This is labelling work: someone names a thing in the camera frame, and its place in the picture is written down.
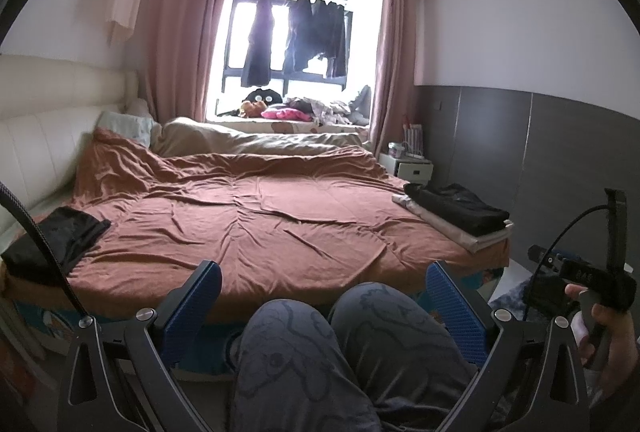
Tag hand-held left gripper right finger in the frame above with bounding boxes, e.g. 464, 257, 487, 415
425, 260, 591, 432

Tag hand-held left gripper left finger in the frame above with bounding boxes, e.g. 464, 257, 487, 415
56, 259, 223, 432

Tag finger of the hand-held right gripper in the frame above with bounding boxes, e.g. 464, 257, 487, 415
529, 245, 563, 270

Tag person's right forearm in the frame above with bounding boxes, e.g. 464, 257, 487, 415
582, 362, 640, 418

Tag pile of clothes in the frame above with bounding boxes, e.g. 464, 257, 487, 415
287, 84, 373, 125

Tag hanging dark clothes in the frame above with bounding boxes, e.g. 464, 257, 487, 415
222, 0, 353, 95

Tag person's right hand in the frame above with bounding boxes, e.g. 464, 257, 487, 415
565, 284, 640, 393

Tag teal printed bed sheet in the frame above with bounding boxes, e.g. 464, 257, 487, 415
0, 262, 506, 375

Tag grey shaggy rug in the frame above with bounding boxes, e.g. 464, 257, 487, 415
487, 279, 531, 313

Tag person's right leg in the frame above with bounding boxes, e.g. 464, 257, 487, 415
327, 282, 481, 432

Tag person's leg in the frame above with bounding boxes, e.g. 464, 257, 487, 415
327, 282, 481, 432
230, 299, 381, 432

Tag brown blanket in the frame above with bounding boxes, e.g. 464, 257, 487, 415
5, 127, 511, 313

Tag person's left leg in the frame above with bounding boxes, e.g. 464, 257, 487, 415
230, 299, 381, 432

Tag white nightstand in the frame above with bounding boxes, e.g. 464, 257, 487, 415
378, 152, 433, 185

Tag black folded cloth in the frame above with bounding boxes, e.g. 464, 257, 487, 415
0, 206, 112, 285

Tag white desktop rack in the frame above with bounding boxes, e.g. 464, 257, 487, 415
402, 114, 423, 157

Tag beige duvet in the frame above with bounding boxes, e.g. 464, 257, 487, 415
152, 117, 373, 157

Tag light pillow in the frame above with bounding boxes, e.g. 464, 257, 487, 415
95, 99, 161, 147

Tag window seat cushion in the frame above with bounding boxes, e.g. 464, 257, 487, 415
215, 117, 371, 135

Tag cream padded headboard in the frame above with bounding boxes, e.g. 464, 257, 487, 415
0, 54, 141, 233

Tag black plush toy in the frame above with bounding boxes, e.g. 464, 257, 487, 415
245, 88, 283, 105

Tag dark hanging garment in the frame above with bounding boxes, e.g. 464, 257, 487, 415
283, 0, 317, 72
312, 0, 349, 78
242, 0, 275, 87

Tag black cable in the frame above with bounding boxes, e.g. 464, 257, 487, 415
0, 182, 86, 320
522, 206, 608, 323

